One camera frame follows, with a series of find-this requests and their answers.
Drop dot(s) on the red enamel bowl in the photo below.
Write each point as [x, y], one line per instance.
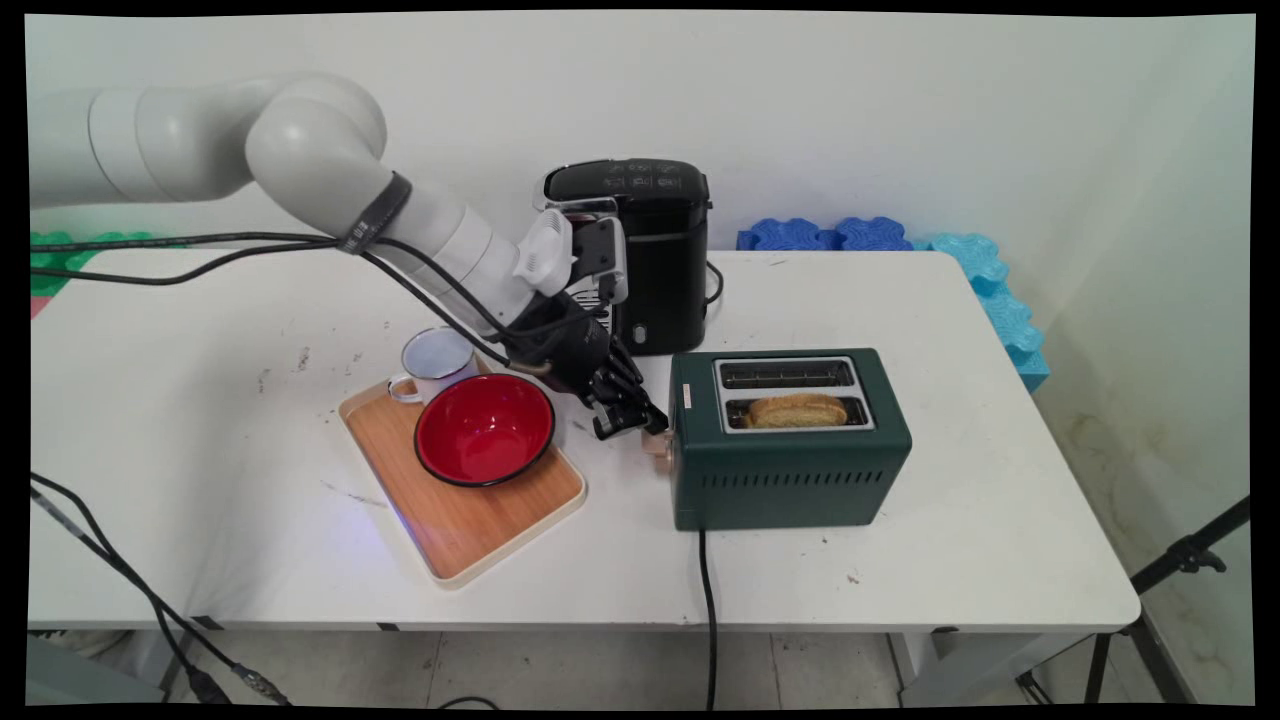
[484, 432]

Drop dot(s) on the black tripod stand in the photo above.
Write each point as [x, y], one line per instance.
[1160, 575]

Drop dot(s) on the blue foam mat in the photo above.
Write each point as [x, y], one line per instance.
[820, 235]

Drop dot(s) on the cyan foam mat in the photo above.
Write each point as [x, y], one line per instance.
[1000, 300]

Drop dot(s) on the beige toaster lever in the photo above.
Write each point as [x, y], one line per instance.
[657, 444]

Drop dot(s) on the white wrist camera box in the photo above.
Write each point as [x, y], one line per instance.
[595, 255]

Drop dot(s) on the beige toaster knob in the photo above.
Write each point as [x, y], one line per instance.
[663, 465]

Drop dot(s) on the red foam mat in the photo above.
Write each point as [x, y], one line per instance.
[37, 305]

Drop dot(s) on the toasted bread slice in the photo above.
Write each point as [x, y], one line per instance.
[797, 411]

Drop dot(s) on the green two-slot toaster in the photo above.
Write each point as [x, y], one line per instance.
[790, 480]

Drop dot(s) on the black coffee machine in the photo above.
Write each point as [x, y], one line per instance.
[665, 270]

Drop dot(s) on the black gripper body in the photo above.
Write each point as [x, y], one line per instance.
[565, 350]

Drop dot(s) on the green foam mat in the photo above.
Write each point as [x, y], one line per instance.
[60, 265]

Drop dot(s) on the white enamel mug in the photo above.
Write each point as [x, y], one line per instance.
[435, 358]

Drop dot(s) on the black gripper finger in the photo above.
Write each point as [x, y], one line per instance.
[612, 420]
[635, 390]

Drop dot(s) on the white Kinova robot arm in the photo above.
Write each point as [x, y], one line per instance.
[300, 150]

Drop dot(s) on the wooden serving tray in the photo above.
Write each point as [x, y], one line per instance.
[470, 530]

